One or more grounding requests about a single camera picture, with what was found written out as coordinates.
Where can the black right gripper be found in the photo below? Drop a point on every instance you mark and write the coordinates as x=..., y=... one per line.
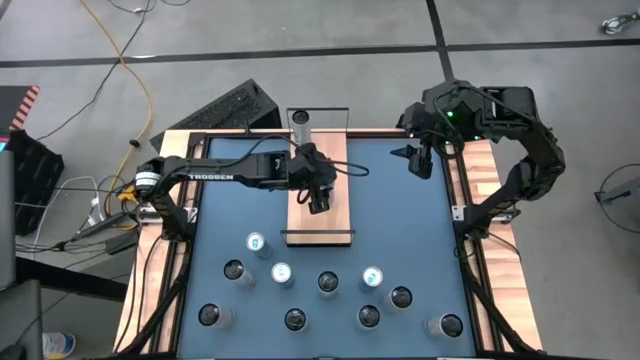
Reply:
x=425, y=127

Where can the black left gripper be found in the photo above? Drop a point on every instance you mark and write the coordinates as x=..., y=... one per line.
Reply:
x=317, y=172

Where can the white Celsius can red band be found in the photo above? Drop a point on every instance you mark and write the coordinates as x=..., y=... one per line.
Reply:
x=327, y=281

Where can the white Celsius Arctic can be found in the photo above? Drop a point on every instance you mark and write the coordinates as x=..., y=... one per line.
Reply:
x=300, y=118

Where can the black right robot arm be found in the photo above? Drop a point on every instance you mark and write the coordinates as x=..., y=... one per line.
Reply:
x=530, y=145

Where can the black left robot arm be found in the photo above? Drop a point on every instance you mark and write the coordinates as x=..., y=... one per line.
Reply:
x=225, y=172

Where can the blue silver Red Bull can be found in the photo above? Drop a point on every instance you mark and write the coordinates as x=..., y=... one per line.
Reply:
x=255, y=242
x=372, y=276
x=281, y=272

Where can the blue table mat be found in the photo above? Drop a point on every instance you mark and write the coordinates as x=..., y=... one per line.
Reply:
x=400, y=240

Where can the white Celsius can yellow band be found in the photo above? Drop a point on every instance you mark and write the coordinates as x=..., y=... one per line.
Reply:
x=295, y=319

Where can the black computer tower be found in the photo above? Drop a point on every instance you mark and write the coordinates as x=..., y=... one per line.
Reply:
x=225, y=110

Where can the dark grey power brick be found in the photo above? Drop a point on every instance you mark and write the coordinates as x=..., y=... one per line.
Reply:
x=120, y=243

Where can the black floor bar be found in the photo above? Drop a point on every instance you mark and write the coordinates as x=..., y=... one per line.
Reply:
x=75, y=286

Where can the black fabric case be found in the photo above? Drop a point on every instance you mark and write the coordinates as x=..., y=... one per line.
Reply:
x=35, y=180

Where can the plastic bottle yellow label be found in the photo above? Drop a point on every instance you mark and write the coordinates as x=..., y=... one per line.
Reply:
x=57, y=345

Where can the black panel orange striped edge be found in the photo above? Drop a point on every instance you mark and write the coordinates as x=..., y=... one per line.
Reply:
x=26, y=107

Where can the wooden shelf black metal frame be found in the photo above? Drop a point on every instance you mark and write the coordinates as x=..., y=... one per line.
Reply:
x=325, y=225

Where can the white metal bracket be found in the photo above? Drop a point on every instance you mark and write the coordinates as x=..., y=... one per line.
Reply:
x=190, y=214
x=459, y=213

